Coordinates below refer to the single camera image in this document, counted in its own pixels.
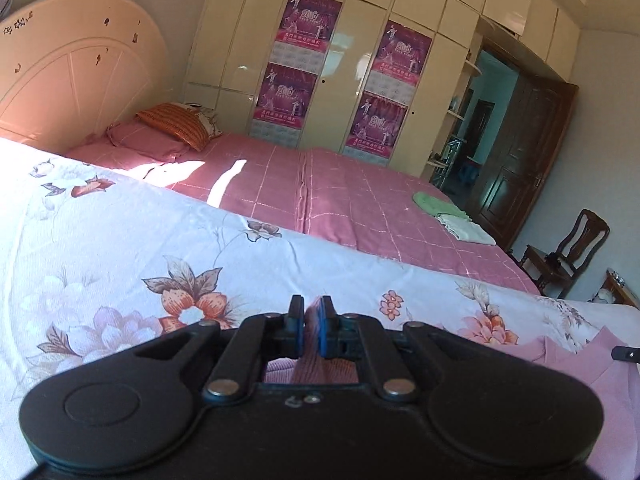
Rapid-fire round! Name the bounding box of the wooden side table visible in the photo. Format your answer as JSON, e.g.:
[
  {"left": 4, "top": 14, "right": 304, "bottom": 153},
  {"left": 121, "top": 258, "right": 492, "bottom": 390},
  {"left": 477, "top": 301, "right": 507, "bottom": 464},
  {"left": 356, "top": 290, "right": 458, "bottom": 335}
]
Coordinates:
[{"left": 593, "top": 268, "right": 639, "bottom": 309}]

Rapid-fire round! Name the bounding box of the dark wooden chair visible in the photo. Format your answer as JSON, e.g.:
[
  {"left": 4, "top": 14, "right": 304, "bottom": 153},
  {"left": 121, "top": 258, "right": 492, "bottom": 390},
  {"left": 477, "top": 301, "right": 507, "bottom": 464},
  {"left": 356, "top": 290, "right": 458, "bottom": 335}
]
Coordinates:
[{"left": 518, "top": 209, "right": 611, "bottom": 299}]

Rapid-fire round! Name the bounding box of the upper right pink poster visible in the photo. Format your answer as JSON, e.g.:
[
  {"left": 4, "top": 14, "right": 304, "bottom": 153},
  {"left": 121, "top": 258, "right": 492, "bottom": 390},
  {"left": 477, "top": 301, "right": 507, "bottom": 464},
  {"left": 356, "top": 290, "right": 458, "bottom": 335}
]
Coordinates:
[{"left": 364, "top": 20, "right": 432, "bottom": 106}]

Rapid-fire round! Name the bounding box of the white folded cloth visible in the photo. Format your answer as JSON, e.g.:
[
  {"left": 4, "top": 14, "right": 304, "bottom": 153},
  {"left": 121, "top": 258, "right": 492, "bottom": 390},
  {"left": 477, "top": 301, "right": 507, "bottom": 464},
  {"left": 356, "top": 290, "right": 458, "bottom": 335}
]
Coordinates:
[{"left": 437, "top": 214, "right": 496, "bottom": 246}]

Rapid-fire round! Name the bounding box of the pink knit sweater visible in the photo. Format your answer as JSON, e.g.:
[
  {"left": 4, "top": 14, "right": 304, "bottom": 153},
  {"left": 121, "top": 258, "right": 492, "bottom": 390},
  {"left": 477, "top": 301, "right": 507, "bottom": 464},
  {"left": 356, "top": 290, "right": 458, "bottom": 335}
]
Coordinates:
[{"left": 264, "top": 304, "right": 639, "bottom": 479}]

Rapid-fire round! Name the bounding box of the cream glossy wardrobe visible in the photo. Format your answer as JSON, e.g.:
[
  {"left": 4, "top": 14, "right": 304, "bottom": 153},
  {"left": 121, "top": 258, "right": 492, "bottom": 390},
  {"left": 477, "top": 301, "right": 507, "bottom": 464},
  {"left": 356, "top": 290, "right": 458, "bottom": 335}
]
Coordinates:
[{"left": 183, "top": 0, "right": 580, "bottom": 176}]

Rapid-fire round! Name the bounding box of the orange striped pillow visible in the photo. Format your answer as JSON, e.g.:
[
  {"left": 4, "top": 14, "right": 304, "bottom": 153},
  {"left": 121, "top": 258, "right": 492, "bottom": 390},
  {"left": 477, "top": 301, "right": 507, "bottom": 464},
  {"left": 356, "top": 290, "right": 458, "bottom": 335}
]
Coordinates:
[{"left": 136, "top": 102, "right": 222, "bottom": 152}]

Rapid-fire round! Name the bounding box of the pink pillow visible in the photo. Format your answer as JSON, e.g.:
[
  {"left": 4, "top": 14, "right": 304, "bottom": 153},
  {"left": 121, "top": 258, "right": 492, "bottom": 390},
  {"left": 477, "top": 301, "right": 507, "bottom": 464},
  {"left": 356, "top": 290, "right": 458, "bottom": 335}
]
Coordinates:
[{"left": 105, "top": 119, "right": 190, "bottom": 162}]

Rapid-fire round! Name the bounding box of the lower left pink poster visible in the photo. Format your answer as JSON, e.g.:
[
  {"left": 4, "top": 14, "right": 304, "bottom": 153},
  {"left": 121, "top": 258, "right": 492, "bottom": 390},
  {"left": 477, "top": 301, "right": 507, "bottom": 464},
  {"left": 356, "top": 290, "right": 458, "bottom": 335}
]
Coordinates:
[{"left": 250, "top": 62, "right": 318, "bottom": 148}]

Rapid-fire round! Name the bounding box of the lower right pink poster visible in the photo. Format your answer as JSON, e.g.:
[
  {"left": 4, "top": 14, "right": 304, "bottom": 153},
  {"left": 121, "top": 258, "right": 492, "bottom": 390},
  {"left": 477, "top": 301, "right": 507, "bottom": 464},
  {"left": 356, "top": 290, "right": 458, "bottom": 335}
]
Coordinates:
[{"left": 342, "top": 91, "right": 408, "bottom": 167}]

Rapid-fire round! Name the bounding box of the upper left pink poster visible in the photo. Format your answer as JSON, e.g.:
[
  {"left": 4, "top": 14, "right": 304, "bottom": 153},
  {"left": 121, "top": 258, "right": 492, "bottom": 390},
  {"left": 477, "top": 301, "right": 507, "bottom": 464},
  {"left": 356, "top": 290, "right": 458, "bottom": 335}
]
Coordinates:
[{"left": 269, "top": 0, "right": 342, "bottom": 75}]

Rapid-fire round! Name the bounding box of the green folded cloth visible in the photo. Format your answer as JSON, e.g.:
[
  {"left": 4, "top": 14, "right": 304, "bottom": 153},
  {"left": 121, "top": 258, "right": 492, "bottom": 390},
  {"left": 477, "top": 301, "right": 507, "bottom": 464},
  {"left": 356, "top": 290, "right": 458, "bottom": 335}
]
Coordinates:
[{"left": 412, "top": 192, "right": 470, "bottom": 220}]

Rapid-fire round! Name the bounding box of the cream rounded headboard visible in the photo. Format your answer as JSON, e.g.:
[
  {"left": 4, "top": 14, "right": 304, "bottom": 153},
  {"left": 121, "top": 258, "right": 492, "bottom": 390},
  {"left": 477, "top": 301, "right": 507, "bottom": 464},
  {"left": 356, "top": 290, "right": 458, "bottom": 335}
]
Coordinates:
[{"left": 1, "top": 0, "right": 171, "bottom": 154}]

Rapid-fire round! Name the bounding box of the pink poster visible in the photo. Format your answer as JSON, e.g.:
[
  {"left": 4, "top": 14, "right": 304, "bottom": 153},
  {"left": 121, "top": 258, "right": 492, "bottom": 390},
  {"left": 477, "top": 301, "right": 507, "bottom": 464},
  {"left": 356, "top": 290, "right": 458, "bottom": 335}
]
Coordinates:
[
  {"left": 364, "top": 20, "right": 432, "bottom": 106},
  {"left": 269, "top": 0, "right": 342, "bottom": 75},
  {"left": 250, "top": 62, "right": 318, "bottom": 148},
  {"left": 342, "top": 91, "right": 408, "bottom": 167}
]

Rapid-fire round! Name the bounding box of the white floral quilt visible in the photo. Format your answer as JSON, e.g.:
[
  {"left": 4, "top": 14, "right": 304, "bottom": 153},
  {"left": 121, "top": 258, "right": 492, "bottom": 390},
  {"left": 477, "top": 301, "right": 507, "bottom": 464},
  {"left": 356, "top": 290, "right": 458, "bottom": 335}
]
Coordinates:
[{"left": 1, "top": 140, "right": 639, "bottom": 479}]

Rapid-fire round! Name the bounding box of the dark wooden door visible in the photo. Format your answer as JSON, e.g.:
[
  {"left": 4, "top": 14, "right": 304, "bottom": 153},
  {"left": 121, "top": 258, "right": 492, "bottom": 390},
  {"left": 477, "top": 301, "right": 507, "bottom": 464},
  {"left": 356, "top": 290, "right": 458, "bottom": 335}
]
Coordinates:
[{"left": 465, "top": 75, "right": 578, "bottom": 250}]

